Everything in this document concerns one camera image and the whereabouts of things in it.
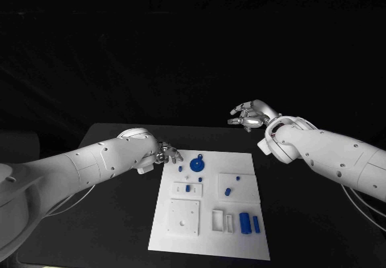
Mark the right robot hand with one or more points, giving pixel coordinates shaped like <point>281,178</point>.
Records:
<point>257,117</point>

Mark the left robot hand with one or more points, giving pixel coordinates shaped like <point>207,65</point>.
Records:
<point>166,152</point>

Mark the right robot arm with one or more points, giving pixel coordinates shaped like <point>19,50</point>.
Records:
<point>332,155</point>

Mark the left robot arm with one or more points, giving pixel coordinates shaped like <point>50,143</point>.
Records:
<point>90,165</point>

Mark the white task board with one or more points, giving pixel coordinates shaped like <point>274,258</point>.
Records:
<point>211,201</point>

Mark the blue gear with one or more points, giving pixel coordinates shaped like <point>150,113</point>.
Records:
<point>198,163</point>

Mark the blue plug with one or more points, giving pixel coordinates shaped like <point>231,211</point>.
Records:
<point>188,188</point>

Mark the blue short cylinder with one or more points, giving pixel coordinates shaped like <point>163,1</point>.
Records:
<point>228,191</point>

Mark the thick long blue cylinder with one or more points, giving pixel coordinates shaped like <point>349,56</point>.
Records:
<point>245,223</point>

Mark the thin long blue cylinder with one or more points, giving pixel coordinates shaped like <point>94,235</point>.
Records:
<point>257,224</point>

